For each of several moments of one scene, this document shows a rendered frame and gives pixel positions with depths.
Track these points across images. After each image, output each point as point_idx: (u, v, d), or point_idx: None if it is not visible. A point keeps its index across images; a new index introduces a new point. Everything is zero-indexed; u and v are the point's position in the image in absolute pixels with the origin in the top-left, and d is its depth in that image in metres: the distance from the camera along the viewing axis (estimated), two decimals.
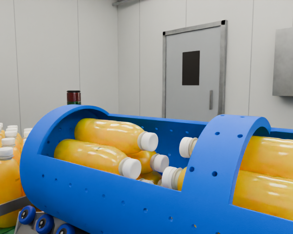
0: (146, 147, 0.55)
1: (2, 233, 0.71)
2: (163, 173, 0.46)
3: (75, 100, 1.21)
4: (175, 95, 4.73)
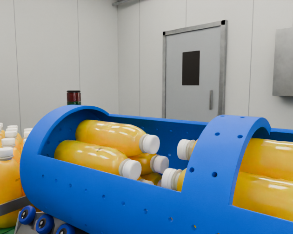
0: (147, 150, 0.55)
1: (2, 233, 0.71)
2: (163, 174, 0.46)
3: (75, 100, 1.21)
4: (175, 95, 4.73)
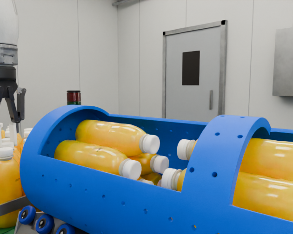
0: (147, 150, 0.55)
1: (2, 233, 0.71)
2: (163, 174, 0.46)
3: (75, 100, 1.21)
4: (175, 95, 4.73)
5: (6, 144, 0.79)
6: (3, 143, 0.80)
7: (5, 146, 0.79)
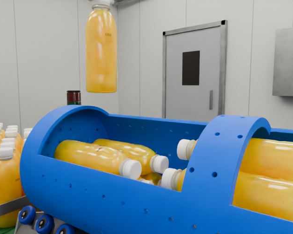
0: None
1: (2, 233, 0.71)
2: (163, 174, 0.46)
3: (75, 100, 1.21)
4: (175, 95, 4.73)
5: (7, 144, 0.79)
6: (4, 143, 0.80)
7: (6, 146, 0.79)
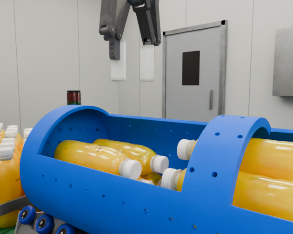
0: None
1: (2, 233, 0.71)
2: (163, 174, 0.46)
3: (75, 100, 1.21)
4: (175, 95, 4.73)
5: (7, 144, 0.79)
6: (4, 143, 0.80)
7: (6, 146, 0.79)
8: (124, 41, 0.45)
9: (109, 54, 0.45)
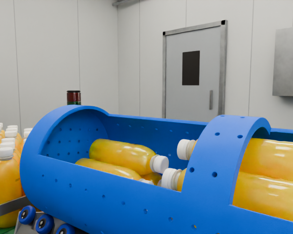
0: None
1: (2, 233, 0.71)
2: (163, 174, 0.46)
3: (75, 100, 1.21)
4: (175, 95, 4.73)
5: (7, 144, 0.79)
6: (4, 143, 0.80)
7: (6, 146, 0.79)
8: None
9: None
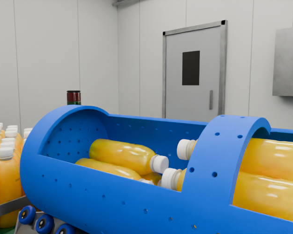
0: None
1: (2, 233, 0.71)
2: (163, 174, 0.46)
3: (75, 100, 1.21)
4: (175, 95, 4.73)
5: (7, 144, 0.79)
6: (4, 143, 0.80)
7: (6, 146, 0.79)
8: None
9: None
